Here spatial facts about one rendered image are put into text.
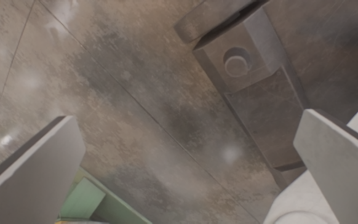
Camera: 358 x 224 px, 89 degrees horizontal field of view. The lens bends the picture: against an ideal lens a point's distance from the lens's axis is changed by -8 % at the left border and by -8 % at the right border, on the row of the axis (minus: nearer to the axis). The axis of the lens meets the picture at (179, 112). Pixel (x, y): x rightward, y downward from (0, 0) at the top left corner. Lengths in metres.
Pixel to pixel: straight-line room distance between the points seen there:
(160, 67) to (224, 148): 0.38
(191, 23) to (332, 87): 0.30
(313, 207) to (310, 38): 0.29
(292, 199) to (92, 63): 0.71
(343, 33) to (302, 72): 0.09
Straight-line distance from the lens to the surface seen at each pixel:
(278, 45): 0.40
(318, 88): 0.47
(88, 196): 1.31
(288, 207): 0.23
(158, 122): 0.77
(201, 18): 0.38
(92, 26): 0.73
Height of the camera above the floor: 0.56
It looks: 52 degrees down
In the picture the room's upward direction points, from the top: 154 degrees counter-clockwise
